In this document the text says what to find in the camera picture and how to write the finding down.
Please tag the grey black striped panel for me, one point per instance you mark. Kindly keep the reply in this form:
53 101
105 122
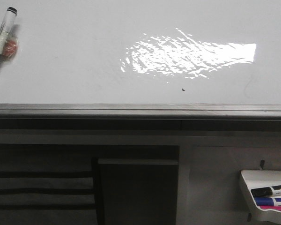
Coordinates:
49 198

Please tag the grey metal whiteboard frame rail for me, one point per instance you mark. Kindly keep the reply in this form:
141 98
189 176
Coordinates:
192 117

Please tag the dark rectangular panel white top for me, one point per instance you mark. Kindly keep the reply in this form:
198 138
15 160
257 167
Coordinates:
139 191

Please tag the white whiteboard surface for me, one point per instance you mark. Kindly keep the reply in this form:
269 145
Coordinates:
144 52

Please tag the black metal hook left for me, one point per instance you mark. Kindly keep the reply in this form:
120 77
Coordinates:
261 165

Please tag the blue capped marker in tray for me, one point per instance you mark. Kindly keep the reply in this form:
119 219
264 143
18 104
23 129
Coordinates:
267 201

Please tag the white plastic marker tray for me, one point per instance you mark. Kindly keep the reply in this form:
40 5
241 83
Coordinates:
250 179

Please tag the pink marker in tray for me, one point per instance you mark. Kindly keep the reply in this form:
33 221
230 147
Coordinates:
277 208

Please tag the black capped marker in tray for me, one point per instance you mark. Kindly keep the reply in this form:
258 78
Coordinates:
266 191

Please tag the white whiteboard marker black cap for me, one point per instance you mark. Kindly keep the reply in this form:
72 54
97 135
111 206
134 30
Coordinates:
6 26

